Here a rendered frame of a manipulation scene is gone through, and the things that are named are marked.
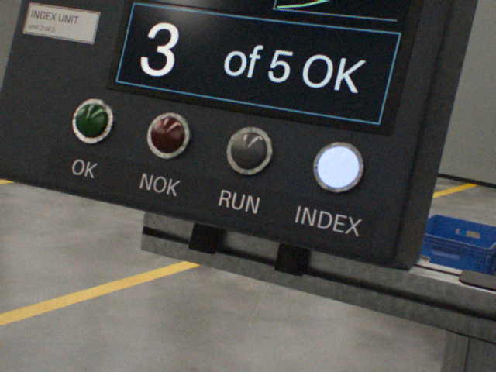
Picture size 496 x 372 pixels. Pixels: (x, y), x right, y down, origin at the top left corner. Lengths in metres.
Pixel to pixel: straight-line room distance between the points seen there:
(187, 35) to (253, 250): 0.14
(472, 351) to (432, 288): 0.04
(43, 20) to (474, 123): 7.86
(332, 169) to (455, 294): 0.11
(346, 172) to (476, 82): 7.90
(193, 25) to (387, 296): 0.20
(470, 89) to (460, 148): 0.65
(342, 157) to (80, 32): 0.18
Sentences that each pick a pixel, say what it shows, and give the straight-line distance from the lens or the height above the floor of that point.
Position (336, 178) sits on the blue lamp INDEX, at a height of 1.11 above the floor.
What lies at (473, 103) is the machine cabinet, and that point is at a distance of 8.25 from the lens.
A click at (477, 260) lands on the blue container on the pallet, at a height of 0.29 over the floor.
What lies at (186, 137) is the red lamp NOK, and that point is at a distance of 0.39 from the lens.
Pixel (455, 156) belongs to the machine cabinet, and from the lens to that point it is 8.32.
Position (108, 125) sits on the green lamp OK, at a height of 1.12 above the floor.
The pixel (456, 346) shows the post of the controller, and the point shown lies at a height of 1.02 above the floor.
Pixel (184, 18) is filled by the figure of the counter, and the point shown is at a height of 1.18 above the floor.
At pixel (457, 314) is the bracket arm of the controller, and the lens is 0.43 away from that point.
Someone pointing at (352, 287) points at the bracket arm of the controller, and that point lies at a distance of 0.44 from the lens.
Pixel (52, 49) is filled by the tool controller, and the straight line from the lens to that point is 0.46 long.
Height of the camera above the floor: 1.17
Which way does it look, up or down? 11 degrees down
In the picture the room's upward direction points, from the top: 7 degrees clockwise
